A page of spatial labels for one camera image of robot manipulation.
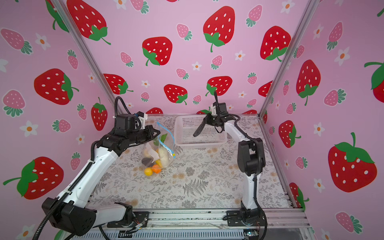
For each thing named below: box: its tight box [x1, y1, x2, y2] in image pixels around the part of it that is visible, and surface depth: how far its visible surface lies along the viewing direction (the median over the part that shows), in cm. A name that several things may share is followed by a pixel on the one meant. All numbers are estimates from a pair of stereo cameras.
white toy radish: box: [153, 133, 172, 168], surface depth 86 cm
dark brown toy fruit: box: [141, 157, 154, 168], surface depth 92 cm
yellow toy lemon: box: [144, 167, 154, 177], surface depth 89 cm
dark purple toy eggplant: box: [193, 117, 207, 137], surface depth 96 cm
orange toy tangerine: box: [152, 164, 162, 174], surface depth 88 cm
